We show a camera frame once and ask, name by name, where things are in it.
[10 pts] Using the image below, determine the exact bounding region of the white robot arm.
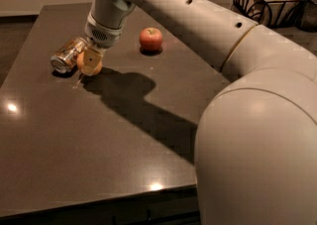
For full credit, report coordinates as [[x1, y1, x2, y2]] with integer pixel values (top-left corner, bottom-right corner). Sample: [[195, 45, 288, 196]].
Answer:
[[85, 0, 317, 225]]

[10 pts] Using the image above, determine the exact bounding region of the silver drink can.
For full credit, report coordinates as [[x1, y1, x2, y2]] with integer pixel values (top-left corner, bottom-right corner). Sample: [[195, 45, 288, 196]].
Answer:
[[51, 37, 87, 74]]

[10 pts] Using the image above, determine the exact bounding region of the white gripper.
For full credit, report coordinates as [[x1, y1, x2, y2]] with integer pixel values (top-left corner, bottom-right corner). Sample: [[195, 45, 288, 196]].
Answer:
[[80, 13, 123, 75]]

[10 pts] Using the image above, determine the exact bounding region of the red apple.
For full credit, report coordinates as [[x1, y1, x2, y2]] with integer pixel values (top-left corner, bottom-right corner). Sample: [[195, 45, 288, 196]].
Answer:
[[139, 27, 162, 52]]

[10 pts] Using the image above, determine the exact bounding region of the black wire basket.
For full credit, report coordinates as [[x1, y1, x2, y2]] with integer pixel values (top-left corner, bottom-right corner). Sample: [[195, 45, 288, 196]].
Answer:
[[233, 0, 301, 28]]

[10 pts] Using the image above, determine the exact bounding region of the orange fruit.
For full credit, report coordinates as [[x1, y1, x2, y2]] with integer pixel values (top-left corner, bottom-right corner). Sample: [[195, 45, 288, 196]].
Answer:
[[77, 51, 102, 76]]

